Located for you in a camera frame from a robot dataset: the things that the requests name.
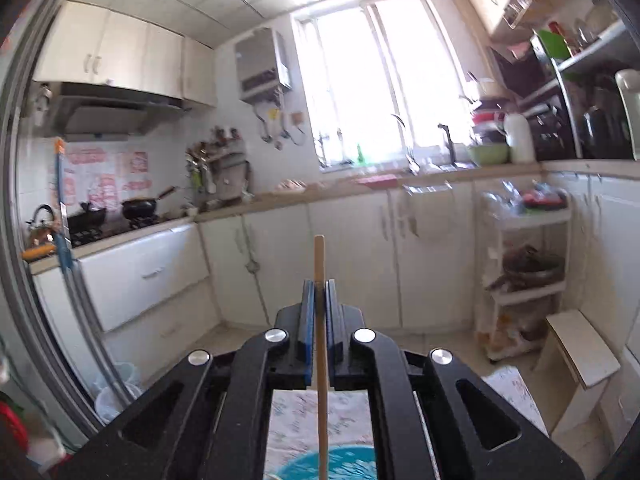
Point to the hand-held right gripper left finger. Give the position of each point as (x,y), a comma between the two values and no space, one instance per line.
(311,332)

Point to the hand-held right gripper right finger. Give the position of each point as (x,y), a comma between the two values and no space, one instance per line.
(331,332)

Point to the wooden chopstick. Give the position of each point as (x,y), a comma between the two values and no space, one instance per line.
(319,260)

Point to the blue floral plastic bucket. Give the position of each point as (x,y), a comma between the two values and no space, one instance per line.
(350,465)

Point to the floral tablecloth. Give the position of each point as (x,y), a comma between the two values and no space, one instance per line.
(297,420)

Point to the clear plastic bag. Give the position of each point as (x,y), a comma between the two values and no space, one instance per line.
(427,210)

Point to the red cutting board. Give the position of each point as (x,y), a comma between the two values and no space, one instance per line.
(377,179)

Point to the green bottle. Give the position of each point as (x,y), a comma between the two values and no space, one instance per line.
(361,156)

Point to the white-lined trash bin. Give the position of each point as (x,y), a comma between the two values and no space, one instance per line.
(117,390)

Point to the white trolley rack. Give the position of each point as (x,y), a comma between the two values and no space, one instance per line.
(525,265)

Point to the black frying pan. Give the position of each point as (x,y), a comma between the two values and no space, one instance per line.
(140,207)

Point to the gas stove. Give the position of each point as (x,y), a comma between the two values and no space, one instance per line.
(115,230)

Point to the kitchen faucet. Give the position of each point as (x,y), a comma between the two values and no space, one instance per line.
(448,142)

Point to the green bowl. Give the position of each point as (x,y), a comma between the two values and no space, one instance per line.
(489,154)

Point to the black wok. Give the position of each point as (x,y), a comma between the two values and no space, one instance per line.
(87,217)

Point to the kitchen window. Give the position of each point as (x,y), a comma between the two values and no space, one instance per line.
(380,80)

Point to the stack of plastic containers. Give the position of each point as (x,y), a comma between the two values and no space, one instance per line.
(487,127)

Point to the white thermos jug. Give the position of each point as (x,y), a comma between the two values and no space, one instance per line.
(520,137)

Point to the orange rod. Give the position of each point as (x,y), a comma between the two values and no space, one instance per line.
(39,252)

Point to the copper kettle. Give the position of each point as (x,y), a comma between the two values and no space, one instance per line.
(41,227)

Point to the grey range hood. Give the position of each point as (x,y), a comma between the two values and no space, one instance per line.
(110,110)

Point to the red plastic object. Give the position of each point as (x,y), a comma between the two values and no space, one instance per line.
(12,425)

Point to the white upper kitchen cabinets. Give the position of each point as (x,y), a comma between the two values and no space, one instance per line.
(120,55)

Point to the wall utensil rack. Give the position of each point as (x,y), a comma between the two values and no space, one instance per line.
(220,160)

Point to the red printed wall sticker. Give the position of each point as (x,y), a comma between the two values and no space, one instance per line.
(105,175)

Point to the silver wall water heater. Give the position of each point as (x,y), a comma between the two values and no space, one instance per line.
(260,65)

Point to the metal door frame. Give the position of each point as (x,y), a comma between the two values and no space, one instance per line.
(20,160)

